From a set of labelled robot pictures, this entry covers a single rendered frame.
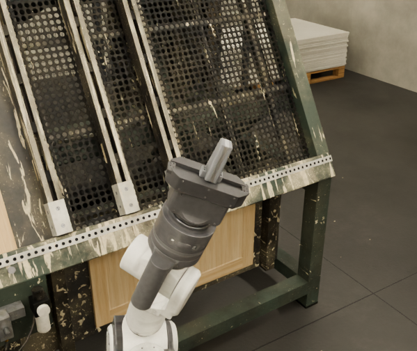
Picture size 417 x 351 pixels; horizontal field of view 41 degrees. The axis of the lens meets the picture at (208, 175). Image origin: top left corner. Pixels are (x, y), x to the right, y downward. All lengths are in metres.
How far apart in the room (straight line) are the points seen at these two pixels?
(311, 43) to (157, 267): 6.02
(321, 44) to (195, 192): 6.10
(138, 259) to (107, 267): 1.64
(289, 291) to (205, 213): 2.21
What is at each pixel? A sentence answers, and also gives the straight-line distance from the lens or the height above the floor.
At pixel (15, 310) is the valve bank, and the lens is 2.09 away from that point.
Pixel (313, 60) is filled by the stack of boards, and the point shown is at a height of 0.28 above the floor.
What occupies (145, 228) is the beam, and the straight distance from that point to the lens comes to 2.23.
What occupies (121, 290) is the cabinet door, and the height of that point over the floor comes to 0.40.
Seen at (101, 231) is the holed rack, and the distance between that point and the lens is 2.16.
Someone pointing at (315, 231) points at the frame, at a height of 0.50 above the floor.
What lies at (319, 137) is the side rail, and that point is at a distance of 2.76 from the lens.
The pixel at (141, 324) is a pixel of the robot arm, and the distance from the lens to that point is 1.05.
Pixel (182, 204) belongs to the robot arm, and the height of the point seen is 1.63.
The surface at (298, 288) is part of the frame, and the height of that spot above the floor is 0.17.
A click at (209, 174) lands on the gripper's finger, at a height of 1.67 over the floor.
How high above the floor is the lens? 2.02
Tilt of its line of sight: 27 degrees down
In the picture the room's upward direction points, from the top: straight up
